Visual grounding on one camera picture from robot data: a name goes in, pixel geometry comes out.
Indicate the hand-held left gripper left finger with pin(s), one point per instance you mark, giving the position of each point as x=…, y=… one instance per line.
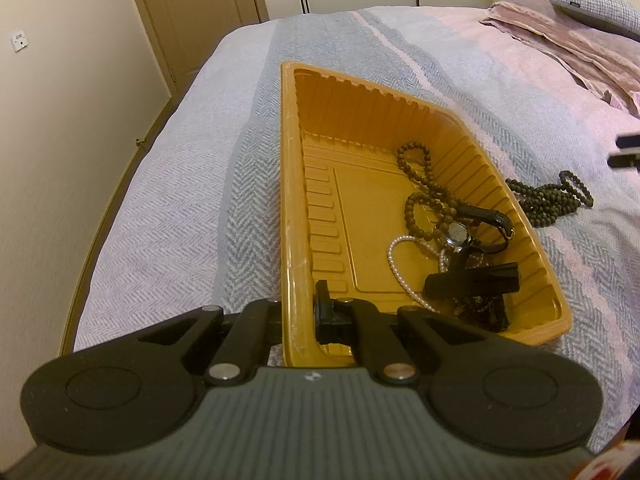
x=250, y=325

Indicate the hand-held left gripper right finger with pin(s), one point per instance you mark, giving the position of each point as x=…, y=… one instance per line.
x=322, y=310

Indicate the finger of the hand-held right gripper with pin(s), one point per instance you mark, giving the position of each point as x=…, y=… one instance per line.
x=631, y=141
x=625, y=162

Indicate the yellow plastic tray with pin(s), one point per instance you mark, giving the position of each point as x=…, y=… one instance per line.
x=350, y=220

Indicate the black hair clip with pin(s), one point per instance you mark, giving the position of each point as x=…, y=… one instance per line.
x=465, y=285

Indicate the brown wooden door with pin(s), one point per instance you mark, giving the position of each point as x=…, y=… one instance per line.
x=200, y=20

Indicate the pink blanket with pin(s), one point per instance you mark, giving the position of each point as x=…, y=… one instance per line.
x=575, y=45

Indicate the grey pink striped bedspread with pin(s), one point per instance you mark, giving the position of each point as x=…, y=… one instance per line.
x=200, y=185

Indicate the grey checked pillow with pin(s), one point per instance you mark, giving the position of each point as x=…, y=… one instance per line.
x=595, y=2

